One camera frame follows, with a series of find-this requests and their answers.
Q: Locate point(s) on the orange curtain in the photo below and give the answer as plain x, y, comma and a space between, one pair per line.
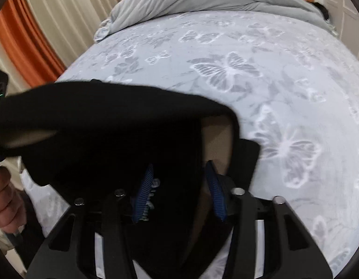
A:
31, 43

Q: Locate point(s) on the person's left hand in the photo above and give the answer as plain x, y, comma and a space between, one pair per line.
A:
7, 206

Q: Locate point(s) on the white curtain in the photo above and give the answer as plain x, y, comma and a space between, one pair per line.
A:
66, 11

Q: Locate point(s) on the dark bag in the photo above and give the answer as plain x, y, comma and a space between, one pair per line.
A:
320, 10

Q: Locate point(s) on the black pants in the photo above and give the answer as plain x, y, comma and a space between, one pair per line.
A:
109, 122

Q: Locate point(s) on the white wardrobe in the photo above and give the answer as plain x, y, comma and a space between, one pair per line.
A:
342, 5

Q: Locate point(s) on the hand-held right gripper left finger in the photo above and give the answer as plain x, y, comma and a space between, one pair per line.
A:
144, 191

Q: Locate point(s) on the white patterned pillow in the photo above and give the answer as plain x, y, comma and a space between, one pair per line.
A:
103, 30

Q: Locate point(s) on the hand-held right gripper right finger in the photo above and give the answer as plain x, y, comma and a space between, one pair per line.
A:
215, 191

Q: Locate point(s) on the butterfly print bed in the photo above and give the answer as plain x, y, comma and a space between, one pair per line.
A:
284, 93

